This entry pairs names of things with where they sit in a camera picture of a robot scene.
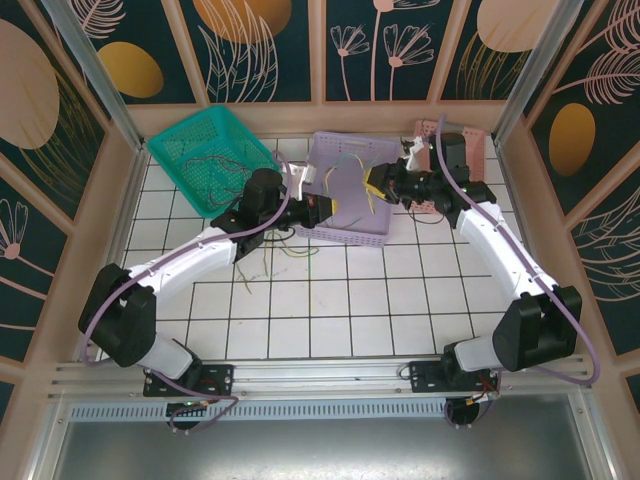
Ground lilac perforated plastic basket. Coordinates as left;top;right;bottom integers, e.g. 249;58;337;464
294;130;401;250

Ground pink perforated plastic basket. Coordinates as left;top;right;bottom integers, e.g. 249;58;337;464
399;118;486;216

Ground teal slotted plastic basket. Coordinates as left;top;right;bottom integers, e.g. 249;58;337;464
146;104;281;219

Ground grey metal plate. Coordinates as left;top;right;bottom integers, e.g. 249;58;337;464
47;419;606;480

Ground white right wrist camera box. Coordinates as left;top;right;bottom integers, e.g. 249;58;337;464
398;137;427;171

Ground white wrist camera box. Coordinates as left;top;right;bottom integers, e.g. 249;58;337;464
284;164;317;199
398;137;427;171

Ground black right wrist camera wire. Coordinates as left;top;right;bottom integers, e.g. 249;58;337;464
407;204;446;227

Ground black wrist camera wire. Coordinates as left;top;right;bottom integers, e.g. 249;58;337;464
407;204;446;227
262;227;296;247

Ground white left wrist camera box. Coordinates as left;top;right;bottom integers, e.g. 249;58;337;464
284;164;317;199

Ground black left wrist camera wire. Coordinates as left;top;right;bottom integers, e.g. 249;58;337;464
262;227;296;247

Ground wall panel, pink flowers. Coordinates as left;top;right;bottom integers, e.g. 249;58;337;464
325;0;437;101

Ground aluminium mounting rail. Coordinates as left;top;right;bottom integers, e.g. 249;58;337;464
47;355;594;401

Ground wall panel, orange oval feathers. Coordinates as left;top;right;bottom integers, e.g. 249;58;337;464
524;0;640;216

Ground aluminium corner post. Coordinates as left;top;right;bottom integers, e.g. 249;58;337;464
492;0;585;146
42;0;147;151

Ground wall panel, orange circle leaves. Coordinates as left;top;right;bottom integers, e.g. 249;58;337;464
180;0;314;104

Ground wall panel, small orange oval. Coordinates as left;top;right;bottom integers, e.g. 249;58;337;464
74;0;199;105

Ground wall panel, pale circle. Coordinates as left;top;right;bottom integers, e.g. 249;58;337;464
439;0;551;101

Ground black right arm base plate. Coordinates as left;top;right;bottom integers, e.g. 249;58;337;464
408;359;501;397

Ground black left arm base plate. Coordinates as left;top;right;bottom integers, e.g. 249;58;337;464
143;363;236;397

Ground slotted grey cable duct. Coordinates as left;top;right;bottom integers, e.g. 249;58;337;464
69;402;576;422

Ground wall panel, feather outlines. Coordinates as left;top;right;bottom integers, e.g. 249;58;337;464
569;177;640;356

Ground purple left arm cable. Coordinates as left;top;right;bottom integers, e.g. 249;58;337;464
79;148;294;435

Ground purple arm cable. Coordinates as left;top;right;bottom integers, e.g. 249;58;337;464
79;148;294;435
433;113;603;431

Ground wall panel, pale flower outline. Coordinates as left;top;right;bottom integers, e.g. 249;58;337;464
0;154;69;361

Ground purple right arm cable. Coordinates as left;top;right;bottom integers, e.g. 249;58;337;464
433;113;603;431

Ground wall panel, large pale oval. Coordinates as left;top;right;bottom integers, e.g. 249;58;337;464
0;0;109;221

